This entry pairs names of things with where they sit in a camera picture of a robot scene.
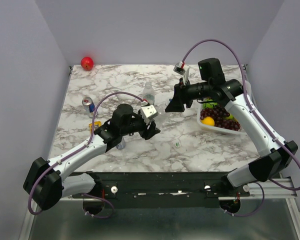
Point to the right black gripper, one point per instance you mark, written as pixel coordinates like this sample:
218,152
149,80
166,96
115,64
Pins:
180,97

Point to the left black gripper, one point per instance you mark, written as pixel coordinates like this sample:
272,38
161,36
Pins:
146,134

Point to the green white bottle cap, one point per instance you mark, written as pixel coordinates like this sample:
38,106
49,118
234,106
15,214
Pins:
177,144

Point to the green label water bottle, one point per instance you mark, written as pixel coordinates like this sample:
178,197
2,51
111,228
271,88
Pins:
148,93

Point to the clear unlabeled plastic bottle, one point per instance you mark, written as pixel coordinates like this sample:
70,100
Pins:
161,110

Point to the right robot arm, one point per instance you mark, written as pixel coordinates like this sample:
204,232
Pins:
273,149

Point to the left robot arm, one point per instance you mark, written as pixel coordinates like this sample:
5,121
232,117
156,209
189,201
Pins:
50,180

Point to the tilted silver drink can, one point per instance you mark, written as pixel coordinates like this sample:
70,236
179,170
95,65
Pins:
122,144

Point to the green striped ball fruit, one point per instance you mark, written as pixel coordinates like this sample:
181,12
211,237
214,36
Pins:
209,104

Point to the orange fruit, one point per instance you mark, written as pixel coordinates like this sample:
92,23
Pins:
208,121

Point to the dark purple grape bunch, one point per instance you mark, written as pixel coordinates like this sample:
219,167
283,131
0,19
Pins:
219,115

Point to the white plastic fruit basket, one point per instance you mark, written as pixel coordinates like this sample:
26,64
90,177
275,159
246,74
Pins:
222,130

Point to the yellow m&m's candy bag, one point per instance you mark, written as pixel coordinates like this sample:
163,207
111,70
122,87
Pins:
94,126

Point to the upright red bull can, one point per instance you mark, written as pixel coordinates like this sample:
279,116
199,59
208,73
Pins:
88,106

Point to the red apple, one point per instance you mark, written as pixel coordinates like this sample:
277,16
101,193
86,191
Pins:
87,63

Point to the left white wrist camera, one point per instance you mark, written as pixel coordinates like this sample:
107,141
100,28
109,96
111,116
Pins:
148,113

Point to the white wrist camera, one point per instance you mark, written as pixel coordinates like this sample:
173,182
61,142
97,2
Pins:
148,113
182,69

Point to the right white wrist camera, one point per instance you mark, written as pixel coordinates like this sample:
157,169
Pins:
182,69

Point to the black mounting base rail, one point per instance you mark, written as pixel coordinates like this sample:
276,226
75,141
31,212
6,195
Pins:
152,190

